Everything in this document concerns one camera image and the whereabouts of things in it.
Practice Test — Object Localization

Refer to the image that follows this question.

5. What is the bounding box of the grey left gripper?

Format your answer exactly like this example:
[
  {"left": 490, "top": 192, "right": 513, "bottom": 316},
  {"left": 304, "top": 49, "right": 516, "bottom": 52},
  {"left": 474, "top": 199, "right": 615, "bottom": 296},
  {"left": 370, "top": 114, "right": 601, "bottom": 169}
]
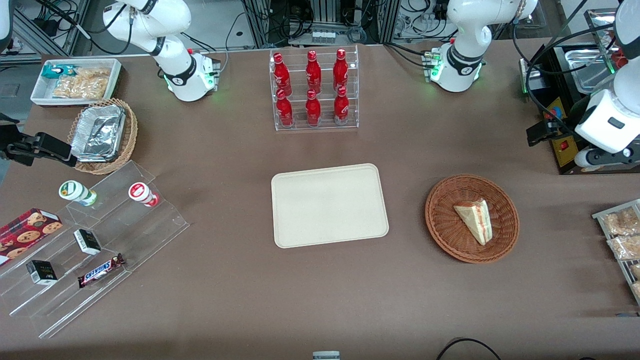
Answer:
[{"left": 526, "top": 119, "right": 640, "bottom": 168}]

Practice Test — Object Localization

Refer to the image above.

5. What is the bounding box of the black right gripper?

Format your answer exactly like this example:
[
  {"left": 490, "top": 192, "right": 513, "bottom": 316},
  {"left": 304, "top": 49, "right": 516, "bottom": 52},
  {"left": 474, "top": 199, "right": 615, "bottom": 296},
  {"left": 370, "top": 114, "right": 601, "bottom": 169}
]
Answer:
[{"left": 0, "top": 114, "right": 78, "bottom": 167}]

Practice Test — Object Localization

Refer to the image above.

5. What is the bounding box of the triangular sandwich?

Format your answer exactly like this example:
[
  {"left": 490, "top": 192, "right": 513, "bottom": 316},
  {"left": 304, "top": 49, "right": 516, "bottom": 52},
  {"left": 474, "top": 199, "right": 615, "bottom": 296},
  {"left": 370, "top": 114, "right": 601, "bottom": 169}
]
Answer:
[{"left": 453, "top": 198, "right": 494, "bottom": 246}]

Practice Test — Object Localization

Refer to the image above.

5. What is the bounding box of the light wicker basket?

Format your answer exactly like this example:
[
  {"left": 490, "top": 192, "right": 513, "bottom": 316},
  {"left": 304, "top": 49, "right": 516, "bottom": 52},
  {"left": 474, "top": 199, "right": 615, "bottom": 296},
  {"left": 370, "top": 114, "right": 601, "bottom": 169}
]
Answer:
[{"left": 67, "top": 97, "right": 139, "bottom": 176}]

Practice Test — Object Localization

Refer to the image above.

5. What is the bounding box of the stainless steel tray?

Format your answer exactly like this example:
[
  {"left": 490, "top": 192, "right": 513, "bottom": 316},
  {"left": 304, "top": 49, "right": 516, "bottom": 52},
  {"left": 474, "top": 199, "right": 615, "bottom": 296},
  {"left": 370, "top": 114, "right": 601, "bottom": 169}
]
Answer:
[{"left": 584, "top": 7, "right": 632, "bottom": 76}]

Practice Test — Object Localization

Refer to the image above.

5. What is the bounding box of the brown wicker basket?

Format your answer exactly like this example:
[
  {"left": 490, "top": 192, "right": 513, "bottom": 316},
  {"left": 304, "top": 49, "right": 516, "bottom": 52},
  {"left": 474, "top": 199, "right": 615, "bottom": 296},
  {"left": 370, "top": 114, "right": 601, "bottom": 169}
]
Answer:
[{"left": 425, "top": 173, "right": 521, "bottom": 264}]

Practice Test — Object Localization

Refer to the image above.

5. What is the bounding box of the beige plastic tray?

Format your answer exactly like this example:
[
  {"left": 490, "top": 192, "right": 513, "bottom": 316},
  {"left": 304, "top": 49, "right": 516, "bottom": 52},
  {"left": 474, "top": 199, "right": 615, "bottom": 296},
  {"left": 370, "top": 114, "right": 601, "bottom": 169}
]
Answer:
[{"left": 271, "top": 163, "right": 390, "bottom": 249}]

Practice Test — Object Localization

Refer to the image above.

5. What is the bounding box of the white plastic bin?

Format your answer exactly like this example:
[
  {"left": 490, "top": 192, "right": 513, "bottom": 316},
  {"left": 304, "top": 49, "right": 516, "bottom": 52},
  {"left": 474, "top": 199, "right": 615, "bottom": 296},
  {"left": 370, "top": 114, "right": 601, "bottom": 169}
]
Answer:
[{"left": 30, "top": 57, "right": 124, "bottom": 108}]

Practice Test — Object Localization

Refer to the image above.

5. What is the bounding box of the green lid yogurt cup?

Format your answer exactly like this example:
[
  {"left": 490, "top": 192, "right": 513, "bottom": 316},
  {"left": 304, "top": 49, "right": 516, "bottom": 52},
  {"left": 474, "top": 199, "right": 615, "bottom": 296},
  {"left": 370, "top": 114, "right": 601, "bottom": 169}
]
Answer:
[{"left": 58, "top": 180, "right": 98, "bottom": 207}]

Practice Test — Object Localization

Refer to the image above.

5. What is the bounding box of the black appliance with yellow panel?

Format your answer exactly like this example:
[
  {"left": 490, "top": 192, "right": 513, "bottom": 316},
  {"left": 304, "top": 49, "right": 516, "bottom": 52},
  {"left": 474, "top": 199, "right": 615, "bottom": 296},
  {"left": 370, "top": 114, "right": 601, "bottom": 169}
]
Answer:
[{"left": 520, "top": 42, "right": 640, "bottom": 176}]

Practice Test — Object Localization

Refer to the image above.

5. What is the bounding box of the clear bag of chips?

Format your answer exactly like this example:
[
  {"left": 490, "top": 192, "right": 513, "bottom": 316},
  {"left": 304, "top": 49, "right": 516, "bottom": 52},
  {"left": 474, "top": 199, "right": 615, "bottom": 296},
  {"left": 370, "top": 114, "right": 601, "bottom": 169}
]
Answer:
[
  {"left": 52, "top": 75, "right": 110, "bottom": 100},
  {"left": 75, "top": 67, "right": 112, "bottom": 82}
]

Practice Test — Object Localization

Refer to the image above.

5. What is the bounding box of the teal snack packet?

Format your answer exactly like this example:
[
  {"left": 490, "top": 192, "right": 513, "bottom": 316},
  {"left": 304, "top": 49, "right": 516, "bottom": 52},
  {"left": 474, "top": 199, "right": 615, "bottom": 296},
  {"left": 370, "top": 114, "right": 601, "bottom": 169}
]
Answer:
[{"left": 41, "top": 63, "right": 79, "bottom": 80}]

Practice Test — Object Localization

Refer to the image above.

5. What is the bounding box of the stainless steel pan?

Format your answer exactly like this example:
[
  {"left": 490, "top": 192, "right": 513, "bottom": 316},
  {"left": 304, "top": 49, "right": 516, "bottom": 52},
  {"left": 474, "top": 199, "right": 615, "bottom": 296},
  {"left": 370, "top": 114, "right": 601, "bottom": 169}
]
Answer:
[{"left": 564, "top": 47, "right": 615, "bottom": 94}]

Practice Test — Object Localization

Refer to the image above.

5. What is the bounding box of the red tartan cookie box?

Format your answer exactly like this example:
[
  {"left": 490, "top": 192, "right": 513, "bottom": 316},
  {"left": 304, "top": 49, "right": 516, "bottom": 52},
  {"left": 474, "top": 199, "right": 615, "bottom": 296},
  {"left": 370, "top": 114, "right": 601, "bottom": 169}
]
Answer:
[{"left": 0, "top": 208, "right": 64, "bottom": 267}]

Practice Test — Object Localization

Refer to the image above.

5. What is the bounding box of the grey metal snack rack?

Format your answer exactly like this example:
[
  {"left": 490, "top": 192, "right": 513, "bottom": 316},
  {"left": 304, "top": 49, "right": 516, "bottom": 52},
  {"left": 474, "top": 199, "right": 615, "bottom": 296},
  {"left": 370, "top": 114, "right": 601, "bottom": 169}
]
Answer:
[{"left": 592, "top": 199, "right": 640, "bottom": 307}]

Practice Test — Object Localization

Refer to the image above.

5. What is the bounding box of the small black carton box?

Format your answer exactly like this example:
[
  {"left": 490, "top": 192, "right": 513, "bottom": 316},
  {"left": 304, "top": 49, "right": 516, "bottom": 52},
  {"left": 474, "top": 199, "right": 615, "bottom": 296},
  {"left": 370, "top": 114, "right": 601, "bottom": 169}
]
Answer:
[
  {"left": 73, "top": 228, "right": 102, "bottom": 256},
  {"left": 26, "top": 259, "right": 59, "bottom": 286}
]

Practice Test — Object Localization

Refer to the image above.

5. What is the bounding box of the red lid yogurt cup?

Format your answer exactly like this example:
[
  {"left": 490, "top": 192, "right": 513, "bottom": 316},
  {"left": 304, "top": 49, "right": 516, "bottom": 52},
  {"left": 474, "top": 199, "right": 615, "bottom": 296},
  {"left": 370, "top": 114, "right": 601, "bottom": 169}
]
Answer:
[{"left": 128, "top": 182, "right": 160, "bottom": 208}]

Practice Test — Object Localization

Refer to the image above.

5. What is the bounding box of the Snickers chocolate bar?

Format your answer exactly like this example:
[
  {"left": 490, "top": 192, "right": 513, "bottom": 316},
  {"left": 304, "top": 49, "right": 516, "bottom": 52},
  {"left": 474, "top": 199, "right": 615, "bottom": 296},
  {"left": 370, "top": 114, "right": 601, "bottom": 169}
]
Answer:
[{"left": 77, "top": 253, "right": 126, "bottom": 289}]

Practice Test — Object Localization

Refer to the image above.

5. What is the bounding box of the clear acrylic stepped shelf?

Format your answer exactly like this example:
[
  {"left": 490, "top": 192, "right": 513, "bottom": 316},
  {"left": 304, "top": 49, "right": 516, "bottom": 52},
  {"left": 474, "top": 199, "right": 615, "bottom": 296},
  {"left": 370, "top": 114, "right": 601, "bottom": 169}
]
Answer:
[{"left": 0, "top": 160, "right": 191, "bottom": 340}]

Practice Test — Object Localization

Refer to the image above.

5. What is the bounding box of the red soda bottle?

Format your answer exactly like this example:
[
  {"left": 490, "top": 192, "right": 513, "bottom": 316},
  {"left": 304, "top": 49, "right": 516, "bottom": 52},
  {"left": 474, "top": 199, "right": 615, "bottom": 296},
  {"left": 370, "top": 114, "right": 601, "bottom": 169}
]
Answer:
[
  {"left": 272, "top": 52, "right": 293, "bottom": 97},
  {"left": 305, "top": 89, "right": 322, "bottom": 127},
  {"left": 276, "top": 89, "right": 295, "bottom": 128},
  {"left": 306, "top": 50, "right": 323, "bottom": 95},
  {"left": 333, "top": 86, "right": 351, "bottom": 126},
  {"left": 333, "top": 48, "right": 349, "bottom": 93}
]

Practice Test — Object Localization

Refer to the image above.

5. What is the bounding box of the clear acrylic bottle rack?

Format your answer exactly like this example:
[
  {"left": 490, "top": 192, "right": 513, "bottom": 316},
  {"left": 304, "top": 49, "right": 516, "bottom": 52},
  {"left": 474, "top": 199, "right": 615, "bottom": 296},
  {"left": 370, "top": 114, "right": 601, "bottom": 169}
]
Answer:
[{"left": 269, "top": 45, "right": 360, "bottom": 132}]

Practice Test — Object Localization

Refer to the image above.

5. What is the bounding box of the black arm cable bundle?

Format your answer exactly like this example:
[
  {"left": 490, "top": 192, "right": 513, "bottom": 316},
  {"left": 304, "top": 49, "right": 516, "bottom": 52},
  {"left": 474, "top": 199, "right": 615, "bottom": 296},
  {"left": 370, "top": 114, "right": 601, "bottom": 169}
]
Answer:
[{"left": 510, "top": 0, "right": 632, "bottom": 136}]

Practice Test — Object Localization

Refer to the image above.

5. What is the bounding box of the black cable loop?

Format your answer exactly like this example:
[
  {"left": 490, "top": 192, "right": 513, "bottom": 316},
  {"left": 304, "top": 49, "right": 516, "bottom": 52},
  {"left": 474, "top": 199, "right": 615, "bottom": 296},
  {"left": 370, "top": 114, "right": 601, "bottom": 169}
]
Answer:
[{"left": 435, "top": 338, "right": 503, "bottom": 360}]

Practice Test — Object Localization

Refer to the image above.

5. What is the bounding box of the aluminium frame rack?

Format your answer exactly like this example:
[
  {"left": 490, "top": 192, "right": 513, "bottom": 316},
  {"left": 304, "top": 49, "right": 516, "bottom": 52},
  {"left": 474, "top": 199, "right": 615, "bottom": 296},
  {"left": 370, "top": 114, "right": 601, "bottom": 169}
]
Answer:
[{"left": 242, "top": 0, "right": 402, "bottom": 49}]

